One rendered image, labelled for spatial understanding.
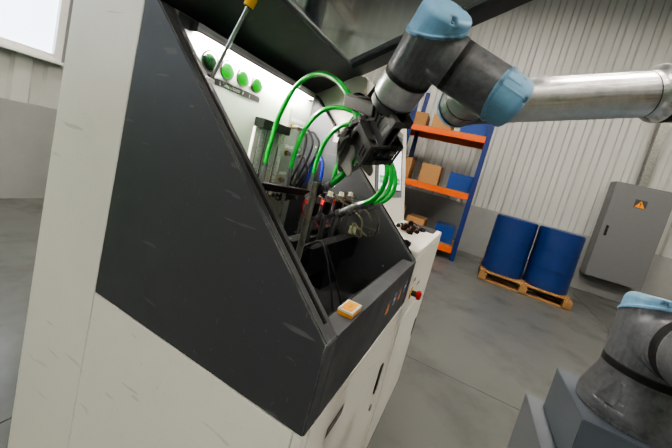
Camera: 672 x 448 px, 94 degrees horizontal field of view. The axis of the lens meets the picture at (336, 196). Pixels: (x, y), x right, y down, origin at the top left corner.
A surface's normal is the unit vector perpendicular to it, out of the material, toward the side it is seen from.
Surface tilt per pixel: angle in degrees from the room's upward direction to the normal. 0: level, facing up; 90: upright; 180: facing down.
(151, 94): 90
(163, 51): 90
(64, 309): 90
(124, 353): 90
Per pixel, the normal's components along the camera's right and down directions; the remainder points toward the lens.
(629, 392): -0.69, -0.42
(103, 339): -0.42, 0.00
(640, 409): -0.47, -0.34
